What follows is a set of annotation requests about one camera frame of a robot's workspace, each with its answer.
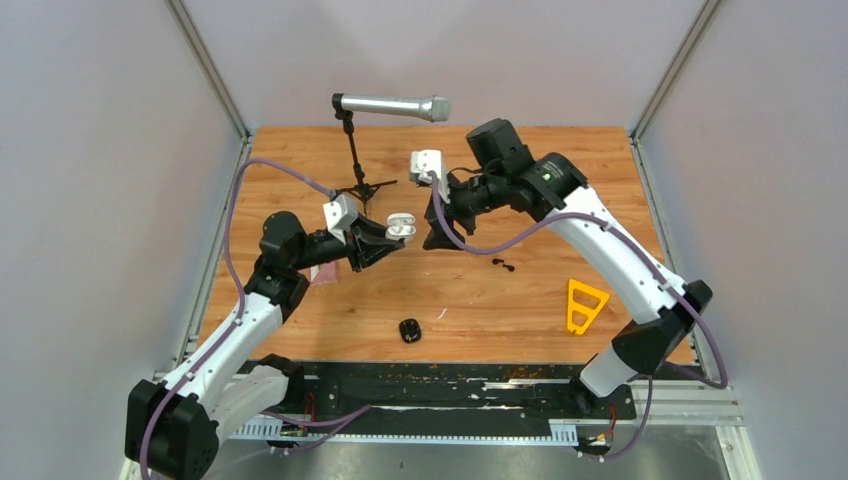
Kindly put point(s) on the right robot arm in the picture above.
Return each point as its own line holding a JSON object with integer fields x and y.
{"x": 664, "y": 307}

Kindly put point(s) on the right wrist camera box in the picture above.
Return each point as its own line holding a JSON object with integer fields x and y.
{"x": 424, "y": 166}

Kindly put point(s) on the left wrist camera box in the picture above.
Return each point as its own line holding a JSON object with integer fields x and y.
{"x": 340, "y": 214}

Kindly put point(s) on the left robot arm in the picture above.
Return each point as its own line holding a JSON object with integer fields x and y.
{"x": 176, "y": 426}

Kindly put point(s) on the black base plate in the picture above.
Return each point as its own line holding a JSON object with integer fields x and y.
{"x": 459, "y": 398}

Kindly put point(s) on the white earbud charging case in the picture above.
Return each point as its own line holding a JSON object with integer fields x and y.
{"x": 400, "y": 226}

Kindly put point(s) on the yellow triangular plastic frame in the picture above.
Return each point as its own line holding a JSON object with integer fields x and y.
{"x": 584, "y": 304}

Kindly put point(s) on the black earbud charging case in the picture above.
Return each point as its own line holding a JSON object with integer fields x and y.
{"x": 410, "y": 330}

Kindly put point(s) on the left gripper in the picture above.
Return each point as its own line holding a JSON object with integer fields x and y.
{"x": 361, "y": 249}

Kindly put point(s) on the silver microphone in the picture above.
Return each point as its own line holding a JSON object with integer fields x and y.
{"x": 432, "y": 109}

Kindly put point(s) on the perforated metal rail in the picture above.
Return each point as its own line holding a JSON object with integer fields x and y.
{"x": 554, "y": 433}

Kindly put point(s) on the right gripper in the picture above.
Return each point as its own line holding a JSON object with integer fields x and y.
{"x": 438, "y": 234}

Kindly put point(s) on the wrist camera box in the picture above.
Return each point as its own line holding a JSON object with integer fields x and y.
{"x": 340, "y": 214}
{"x": 424, "y": 166}

